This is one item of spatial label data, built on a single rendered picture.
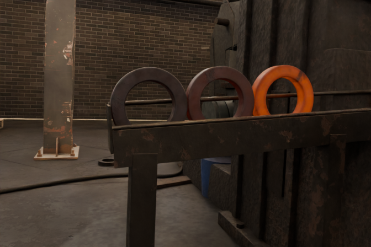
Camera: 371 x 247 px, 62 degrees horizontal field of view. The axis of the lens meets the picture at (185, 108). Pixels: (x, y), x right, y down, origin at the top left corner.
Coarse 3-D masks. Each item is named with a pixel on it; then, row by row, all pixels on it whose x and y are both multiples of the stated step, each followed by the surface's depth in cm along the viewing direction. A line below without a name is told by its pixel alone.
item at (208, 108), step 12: (216, 96) 221; (204, 108) 226; (216, 108) 208; (228, 108) 210; (192, 168) 235; (216, 168) 192; (228, 168) 188; (192, 180) 235; (216, 180) 191; (228, 180) 176; (216, 192) 191; (228, 192) 176; (216, 204) 191; (228, 204) 176
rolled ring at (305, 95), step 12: (264, 72) 83; (276, 72) 82; (288, 72) 83; (300, 72) 84; (264, 84) 81; (300, 84) 85; (264, 96) 82; (300, 96) 87; (312, 96) 86; (264, 108) 82; (300, 108) 86
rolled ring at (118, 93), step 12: (132, 72) 71; (144, 72) 72; (156, 72) 73; (168, 72) 74; (120, 84) 70; (132, 84) 71; (168, 84) 74; (180, 84) 74; (120, 96) 71; (180, 96) 75; (120, 108) 71; (180, 108) 75; (120, 120) 71; (168, 120) 76; (180, 120) 75
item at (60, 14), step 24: (48, 0) 293; (72, 0) 298; (48, 24) 293; (72, 24) 299; (48, 48) 294; (72, 48) 329; (48, 72) 296; (72, 72) 302; (48, 96) 297; (72, 96) 332; (48, 120) 299; (48, 144) 300; (72, 144) 335
